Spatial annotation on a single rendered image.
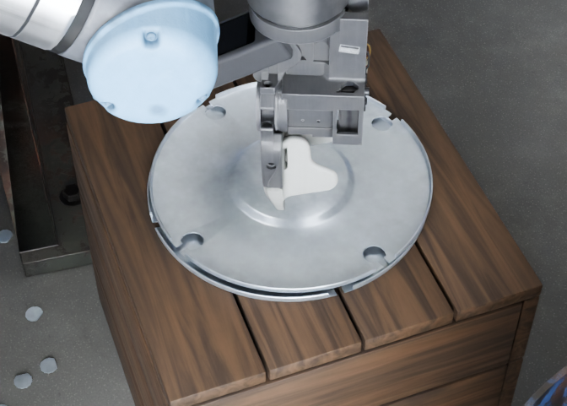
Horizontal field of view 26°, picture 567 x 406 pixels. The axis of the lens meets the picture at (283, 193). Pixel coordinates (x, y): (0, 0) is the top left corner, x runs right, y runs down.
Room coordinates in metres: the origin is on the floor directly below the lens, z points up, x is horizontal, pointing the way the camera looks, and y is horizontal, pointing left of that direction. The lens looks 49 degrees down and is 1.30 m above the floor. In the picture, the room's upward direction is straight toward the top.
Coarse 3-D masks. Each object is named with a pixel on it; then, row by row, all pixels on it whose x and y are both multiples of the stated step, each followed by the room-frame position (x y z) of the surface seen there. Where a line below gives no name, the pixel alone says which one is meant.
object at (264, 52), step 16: (240, 16) 0.70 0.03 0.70; (224, 32) 0.69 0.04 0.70; (240, 32) 0.68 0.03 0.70; (256, 32) 0.67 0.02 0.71; (224, 48) 0.67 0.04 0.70; (240, 48) 0.66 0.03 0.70; (256, 48) 0.66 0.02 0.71; (272, 48) 0.66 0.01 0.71; (288, 48) 0.66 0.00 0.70; (224, 64) 0.66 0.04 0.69; (240, 64) 0.66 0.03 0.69; (256, 64) 0.66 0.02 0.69; (272, 64) 0.66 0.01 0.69; (224, 80) 0.66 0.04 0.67
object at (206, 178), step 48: (240, 96) 0.97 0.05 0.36; (192, 144) 0.89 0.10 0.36; (240, 144) 0.89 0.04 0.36; (336, 144) 0.89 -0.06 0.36; (384, 144) 0.89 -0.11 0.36; (192, 192) 0.83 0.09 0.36; (240, 192) 0.82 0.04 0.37; (336, 192) 0.82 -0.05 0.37; (384, 192) 0.83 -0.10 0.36; (240, 240) 0.76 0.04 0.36; (288, 240) 0.76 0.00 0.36; (336, 240) 0.76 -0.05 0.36; (384, 240) 0.76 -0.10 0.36; (288, 288) 0.70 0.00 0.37
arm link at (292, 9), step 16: (256, 0) 0.66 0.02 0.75; (272, 0) 0.65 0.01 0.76; (288, 0) 0.65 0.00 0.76; (304, 0) 0.65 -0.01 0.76; (320, 0) 0.65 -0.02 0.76; (336, 0) 0.66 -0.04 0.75; (272, 16) 0.65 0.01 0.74; (288, 16) 0.65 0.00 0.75; (304, 16) 0.65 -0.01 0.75; (320, 16) 0.65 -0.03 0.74
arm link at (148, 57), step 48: (0, 0) 0.50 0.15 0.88; (48, 0) 0.51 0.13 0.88; (96, 0) 0.52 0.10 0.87; (144, 0) 0.52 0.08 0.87; (192, 0) 0.53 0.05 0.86; (48, 48) 0.51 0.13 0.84; (96, 48) 0.50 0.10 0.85; (144, 48) 0.49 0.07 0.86; (192, 48) 0.50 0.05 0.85; (96, 96) 0.49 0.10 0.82; (144, 96) 0.49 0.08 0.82; (192, 96) 0.50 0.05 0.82
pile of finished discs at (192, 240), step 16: (208, 112) 0.95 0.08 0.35; (224, 112) 0.95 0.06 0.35; (384, 128) 0.93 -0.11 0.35; (192, 240) 0.77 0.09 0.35; (416, 240) 0.77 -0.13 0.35; (176, 256) 0.75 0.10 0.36; (368, 256) 0.75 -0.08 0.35; (384, 256) 0.75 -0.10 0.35; (400, 256) 0.75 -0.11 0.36; (192, 272) 0.73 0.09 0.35; (384, 272) 0.73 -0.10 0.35; (224, 288) 0.71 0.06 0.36; (240, 288) 0.71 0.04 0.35; (352, 288) 0.71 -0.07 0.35
